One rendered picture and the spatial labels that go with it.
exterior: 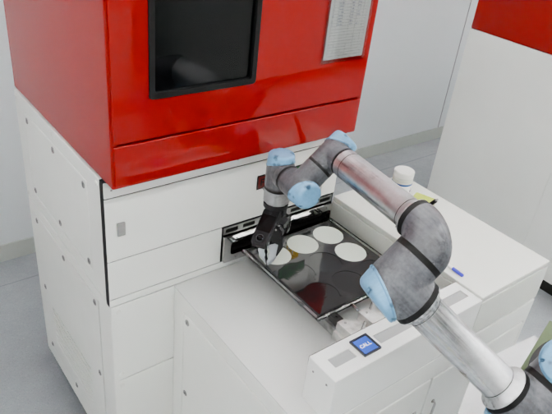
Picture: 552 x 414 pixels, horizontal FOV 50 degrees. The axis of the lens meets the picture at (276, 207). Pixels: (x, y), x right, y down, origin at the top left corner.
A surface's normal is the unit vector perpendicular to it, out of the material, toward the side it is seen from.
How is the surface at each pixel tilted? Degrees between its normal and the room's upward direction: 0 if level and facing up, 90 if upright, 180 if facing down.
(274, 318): 0
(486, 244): 0
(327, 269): 0
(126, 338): 90
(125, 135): 90
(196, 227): 90
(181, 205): 90
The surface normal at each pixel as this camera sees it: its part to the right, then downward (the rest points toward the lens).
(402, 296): 0.08, 0.25
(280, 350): 0.10, -0.85
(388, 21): 0.60, 0.47
